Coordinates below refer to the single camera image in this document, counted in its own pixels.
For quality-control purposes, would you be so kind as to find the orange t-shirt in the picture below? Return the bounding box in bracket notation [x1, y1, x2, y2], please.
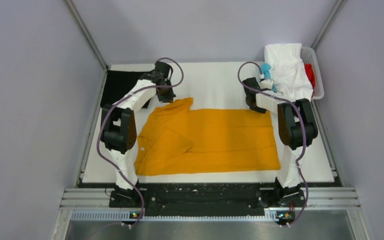
[134, 97, 281, 176]

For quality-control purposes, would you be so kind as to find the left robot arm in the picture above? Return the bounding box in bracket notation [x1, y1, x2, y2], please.
[98, 60, 176, 207]

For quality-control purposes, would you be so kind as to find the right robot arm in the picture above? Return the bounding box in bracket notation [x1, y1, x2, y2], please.
[240, 77, 319, 206]

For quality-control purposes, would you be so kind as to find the turquoise t-shirt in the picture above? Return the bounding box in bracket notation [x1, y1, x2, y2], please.
[260, 63, 277, 93]

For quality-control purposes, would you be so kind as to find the folded black t-shirt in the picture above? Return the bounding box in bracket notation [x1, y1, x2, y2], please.
[100, 70, 150, 108]

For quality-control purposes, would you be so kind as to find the white t-shirt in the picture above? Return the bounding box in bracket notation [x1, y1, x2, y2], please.
[264, 43, 314, 102]

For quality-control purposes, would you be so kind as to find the red t-shirt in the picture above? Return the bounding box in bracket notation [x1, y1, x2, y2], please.
[304, 63, 316, 99]

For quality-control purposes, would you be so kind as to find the white laundry basket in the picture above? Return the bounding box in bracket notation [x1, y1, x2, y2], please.
[300, 46, 325, 100]

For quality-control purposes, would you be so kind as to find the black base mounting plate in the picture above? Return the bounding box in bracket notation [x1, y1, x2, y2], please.
[109, 183, 305, 217]

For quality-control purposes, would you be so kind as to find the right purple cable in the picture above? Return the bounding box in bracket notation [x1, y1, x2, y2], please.
[237, 61, 309, 229]

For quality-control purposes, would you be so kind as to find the purple cable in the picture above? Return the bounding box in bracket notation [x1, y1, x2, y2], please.
[95, 57, 185, 229]
[237, 61, 309, 229]

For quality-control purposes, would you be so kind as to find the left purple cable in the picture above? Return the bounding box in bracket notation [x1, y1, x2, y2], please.
[95, 57, 185, 229]

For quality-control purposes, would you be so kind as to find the grey cable duct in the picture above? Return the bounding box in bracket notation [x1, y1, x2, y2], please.
[70, 209, 279, 222]

